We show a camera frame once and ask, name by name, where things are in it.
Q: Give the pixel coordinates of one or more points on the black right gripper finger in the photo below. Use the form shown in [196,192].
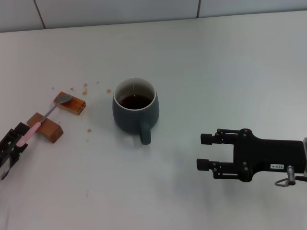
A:
[204,164]
[207,139]

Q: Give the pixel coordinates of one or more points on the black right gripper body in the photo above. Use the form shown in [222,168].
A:
[268,155]

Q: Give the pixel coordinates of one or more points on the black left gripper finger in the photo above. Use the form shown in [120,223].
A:
[21,149]
[20,128]

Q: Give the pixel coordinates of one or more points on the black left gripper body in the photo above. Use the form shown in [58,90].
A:
[8,160]

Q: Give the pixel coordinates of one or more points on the grey ceramic coffee cup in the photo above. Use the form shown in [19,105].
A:
[124,119]

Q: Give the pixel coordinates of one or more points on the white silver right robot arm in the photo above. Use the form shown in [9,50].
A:
[305,155]

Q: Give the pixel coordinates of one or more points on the matte notched wooden block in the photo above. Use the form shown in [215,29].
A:
[51,130]

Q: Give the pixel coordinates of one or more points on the glossy grooved wooden block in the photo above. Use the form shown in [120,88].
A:
[74,105]

